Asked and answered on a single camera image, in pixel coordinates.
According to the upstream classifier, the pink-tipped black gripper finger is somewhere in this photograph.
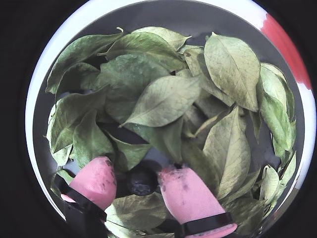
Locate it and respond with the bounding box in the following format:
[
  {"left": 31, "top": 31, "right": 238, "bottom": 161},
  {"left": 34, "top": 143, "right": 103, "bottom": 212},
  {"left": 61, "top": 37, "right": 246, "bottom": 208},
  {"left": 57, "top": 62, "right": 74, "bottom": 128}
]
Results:
[
  {"left": 53, "top": 156, "right": 117, "bottom": 238},
  {"left": 157, "top": 166, "right": 238, "bottom": 238}
]

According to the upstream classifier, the dark blueberry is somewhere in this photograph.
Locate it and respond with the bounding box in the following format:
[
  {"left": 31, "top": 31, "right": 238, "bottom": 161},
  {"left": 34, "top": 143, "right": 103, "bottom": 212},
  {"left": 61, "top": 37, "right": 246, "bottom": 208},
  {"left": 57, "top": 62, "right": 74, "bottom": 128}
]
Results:
[{"left": 126, "top": 166, "right": 159, "bottom": 196}]

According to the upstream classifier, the grey bowl with white rim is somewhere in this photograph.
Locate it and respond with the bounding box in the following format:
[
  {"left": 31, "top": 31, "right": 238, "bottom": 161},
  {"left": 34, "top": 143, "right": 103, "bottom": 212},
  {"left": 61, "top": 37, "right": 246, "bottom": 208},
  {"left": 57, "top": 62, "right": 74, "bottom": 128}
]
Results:
[{"left": 24, "top": 0, "right": 314, "bottom": 230}]

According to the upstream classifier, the green dried leaf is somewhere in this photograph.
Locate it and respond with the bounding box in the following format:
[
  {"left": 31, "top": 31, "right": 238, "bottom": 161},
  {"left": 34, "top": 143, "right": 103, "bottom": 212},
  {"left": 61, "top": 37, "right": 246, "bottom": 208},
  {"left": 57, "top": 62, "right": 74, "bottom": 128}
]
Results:
[
  {"left": 256, "top": 76, "right": 295, "bottom": 152},
  {"left": 123, "top": 116, "right": 184, "bottom": 165},
  {"left": 259, "top": 62, "right": 296, "bottom": 121},
  {"left": 95, "top": 54, "right": 172, "bottom": 125},
  {"left": 258, "top": 164, "right": 281, "bottom": 204},
  {"left": 105, "top": 192, "right": 169, "bottom": 232},
  {"left": 202, "top": 106, "right": 251, "bottom": 200},
  {"left": 72, "top": 110, "right": 116, "bottom": 170},
  {"left": 203, "top": 31, "right": 262, "bottom": 113},
  {"left": 45, "top": 26, "right": 124, "bottom": 95},
  {"left": 182, "top": 47, "right": 235, "bottom": 108},
  {"left": 46, "top": 103, "right": 74, "bottom": 167},
  {"left": 130, "top": 26, "right": 193, "bottom": 52},
  {"left": 97, "top": 31, "right": 187, "bottom": 73},
  {"left": 279, "top": 150, "right": 297, "bottom": 187},
  {"left": 222, "top": 197, "right": 266, "bottom": 237},
  {"left": 103, "top": 129, "right": 152, "bottom": 172},
  {"left": 50, "top": 85, "right": 110, "bottom": 155},
  {"left": 119, "top": 75, "right": 202, "bottom": 129},
  {"left": 188, "top": 105, "right": 236, "bottom": 139},
  {"left": 180, "top": 140, "right": 221, "bottom": 200},
  {"left": 55, "top": 61, "right": 102, "bottom": 100}
]

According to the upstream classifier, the red ribbed plastic container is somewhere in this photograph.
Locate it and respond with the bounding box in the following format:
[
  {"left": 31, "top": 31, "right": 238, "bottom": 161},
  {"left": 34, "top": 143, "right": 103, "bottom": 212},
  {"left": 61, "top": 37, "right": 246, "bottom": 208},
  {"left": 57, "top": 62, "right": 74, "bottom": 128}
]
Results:
[{"left": 260, "top": 13, "right": 313, "bottom": 90}]

